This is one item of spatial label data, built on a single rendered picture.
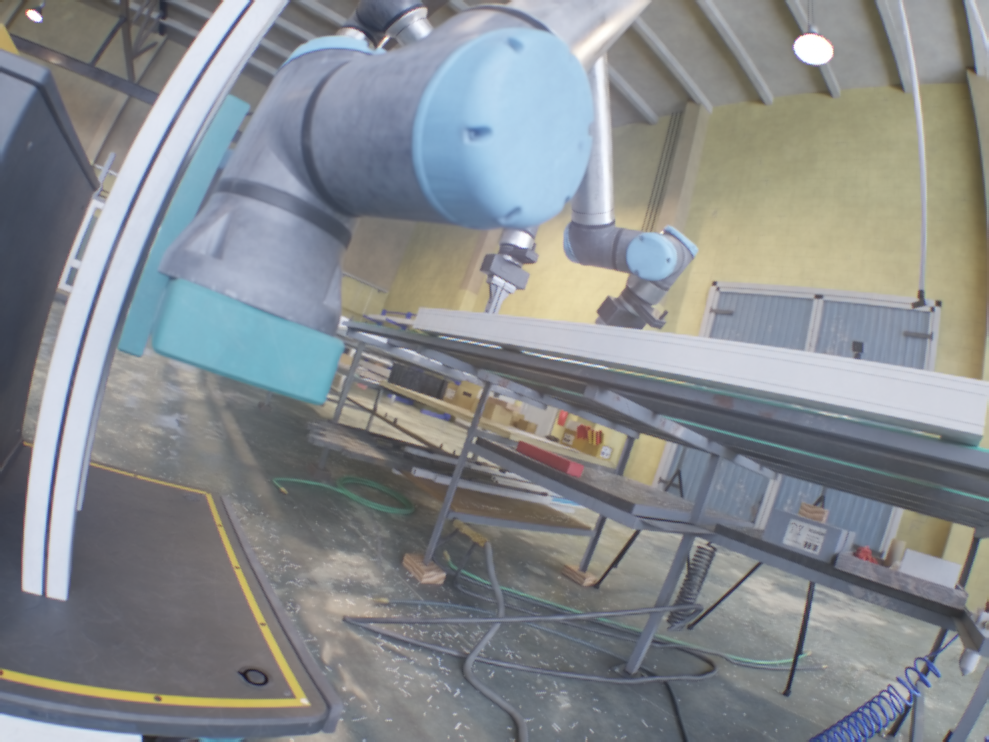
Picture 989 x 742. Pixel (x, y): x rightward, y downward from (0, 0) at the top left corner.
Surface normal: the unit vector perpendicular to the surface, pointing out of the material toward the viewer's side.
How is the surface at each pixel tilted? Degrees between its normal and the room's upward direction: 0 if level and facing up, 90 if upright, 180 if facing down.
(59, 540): 90
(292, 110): 103
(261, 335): 90
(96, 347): 90
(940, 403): 90
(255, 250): 70
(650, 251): 117
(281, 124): 112
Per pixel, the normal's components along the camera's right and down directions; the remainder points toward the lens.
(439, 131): -0.50, 0.42
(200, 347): 0.63, 0.17
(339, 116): -0.55, 0.18
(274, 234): 0.55, -0.22
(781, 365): -0.73, -0.30
